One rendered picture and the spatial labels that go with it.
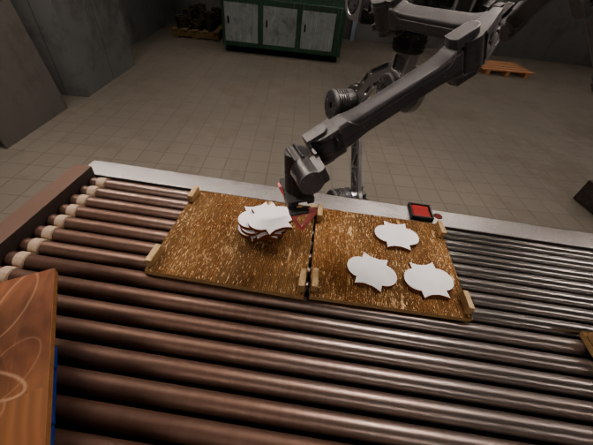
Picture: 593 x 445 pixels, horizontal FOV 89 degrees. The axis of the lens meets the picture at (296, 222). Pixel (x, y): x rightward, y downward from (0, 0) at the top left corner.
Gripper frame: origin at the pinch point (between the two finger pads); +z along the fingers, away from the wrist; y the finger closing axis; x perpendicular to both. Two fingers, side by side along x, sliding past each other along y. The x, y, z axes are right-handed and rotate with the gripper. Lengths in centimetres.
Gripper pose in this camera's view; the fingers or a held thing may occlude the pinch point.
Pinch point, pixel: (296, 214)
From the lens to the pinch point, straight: 81.0
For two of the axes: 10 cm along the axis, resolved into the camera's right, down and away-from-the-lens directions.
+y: 2.7, 6.7, -6.9
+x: 9.6, -1.9, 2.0
